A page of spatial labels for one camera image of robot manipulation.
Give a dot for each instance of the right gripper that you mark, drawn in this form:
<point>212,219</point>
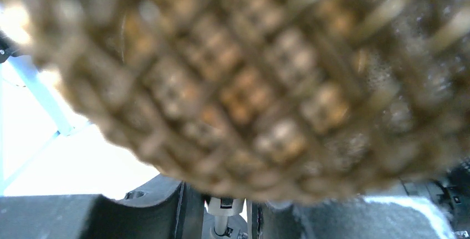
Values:
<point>449,192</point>

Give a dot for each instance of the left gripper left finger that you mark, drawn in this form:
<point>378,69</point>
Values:
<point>161,208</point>

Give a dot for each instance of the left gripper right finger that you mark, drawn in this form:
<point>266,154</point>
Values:
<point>361,217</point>

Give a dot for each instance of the gold microphone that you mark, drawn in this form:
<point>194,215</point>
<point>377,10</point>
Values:
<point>269,100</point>

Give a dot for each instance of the black microphone stand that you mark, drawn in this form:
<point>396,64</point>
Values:
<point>222,218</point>

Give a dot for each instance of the light blue music stand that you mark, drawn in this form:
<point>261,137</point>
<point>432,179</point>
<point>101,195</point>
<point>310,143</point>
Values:
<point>31,77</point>

